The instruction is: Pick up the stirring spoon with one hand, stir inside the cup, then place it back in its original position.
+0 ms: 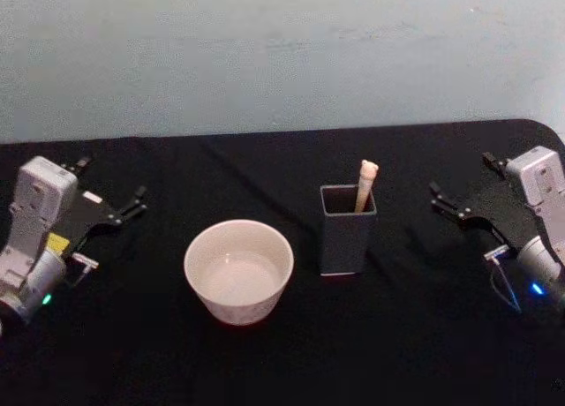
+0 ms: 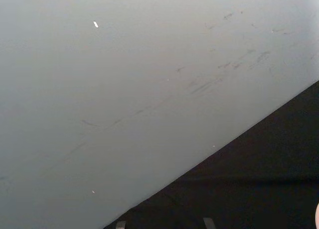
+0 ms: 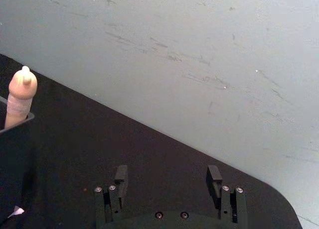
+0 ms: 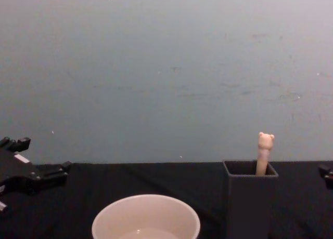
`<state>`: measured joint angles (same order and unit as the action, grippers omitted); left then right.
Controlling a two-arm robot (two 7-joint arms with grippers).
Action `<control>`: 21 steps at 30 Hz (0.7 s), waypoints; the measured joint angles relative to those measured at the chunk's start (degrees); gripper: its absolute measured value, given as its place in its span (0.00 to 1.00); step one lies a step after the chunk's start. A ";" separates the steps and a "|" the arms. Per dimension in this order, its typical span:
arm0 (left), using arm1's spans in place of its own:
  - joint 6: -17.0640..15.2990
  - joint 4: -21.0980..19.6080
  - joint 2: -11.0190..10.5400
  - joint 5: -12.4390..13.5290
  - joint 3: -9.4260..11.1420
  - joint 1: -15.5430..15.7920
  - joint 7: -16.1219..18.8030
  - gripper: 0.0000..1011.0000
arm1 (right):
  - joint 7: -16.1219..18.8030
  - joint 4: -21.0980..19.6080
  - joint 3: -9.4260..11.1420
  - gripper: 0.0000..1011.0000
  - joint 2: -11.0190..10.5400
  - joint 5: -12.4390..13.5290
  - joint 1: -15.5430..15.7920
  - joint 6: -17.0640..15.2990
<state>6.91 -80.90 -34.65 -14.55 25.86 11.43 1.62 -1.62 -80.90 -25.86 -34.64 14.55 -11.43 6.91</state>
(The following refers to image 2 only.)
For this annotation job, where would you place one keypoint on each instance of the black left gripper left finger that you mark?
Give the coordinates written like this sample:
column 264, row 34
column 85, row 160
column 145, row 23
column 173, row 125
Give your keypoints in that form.
column 121, row 225

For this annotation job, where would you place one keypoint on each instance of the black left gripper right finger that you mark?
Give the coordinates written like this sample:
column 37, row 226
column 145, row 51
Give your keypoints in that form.
column 208, row 224

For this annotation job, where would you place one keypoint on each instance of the black table cloth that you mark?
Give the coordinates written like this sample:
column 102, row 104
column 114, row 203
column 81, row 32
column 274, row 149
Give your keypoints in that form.
column 249, row 189

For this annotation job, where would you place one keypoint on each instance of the roll of white tape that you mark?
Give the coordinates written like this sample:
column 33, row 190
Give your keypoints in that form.
column 317, row 216

